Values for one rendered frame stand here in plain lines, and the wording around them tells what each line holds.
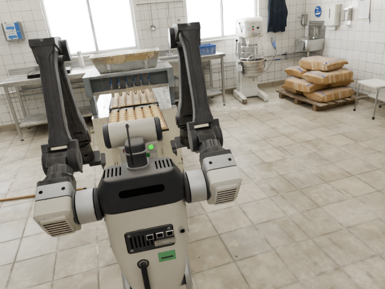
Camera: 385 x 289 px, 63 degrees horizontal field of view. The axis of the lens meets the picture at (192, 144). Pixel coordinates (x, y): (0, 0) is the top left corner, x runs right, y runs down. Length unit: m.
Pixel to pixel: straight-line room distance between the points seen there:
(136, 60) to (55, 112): 1.71
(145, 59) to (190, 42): 1.64
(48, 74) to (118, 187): 0.42
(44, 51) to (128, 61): 1.65
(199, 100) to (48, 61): 0.47
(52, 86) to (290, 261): 1.84
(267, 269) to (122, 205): 1.55
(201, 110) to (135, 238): 0.43
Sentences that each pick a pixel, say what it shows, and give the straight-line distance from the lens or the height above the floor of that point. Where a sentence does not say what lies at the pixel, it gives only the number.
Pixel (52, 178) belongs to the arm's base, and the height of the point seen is 1.21.
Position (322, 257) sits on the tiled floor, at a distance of 2.41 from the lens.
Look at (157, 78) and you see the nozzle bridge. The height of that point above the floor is 1.09.
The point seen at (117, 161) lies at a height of 0.73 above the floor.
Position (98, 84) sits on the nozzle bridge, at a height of 1.10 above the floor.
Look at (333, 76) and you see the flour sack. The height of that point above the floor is 0.49.
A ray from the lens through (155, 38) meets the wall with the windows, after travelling 5.86.
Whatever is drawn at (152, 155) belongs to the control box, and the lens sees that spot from 2.07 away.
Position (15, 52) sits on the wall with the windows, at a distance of 5.89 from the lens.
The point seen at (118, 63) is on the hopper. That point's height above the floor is 1.25.
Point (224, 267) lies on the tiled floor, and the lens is 2.28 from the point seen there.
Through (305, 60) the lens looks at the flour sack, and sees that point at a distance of 5.65.
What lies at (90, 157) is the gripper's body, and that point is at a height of 1.04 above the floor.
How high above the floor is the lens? 1.60
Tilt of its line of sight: 23 degrees down
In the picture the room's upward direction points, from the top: 5 degrees counter-clockwise
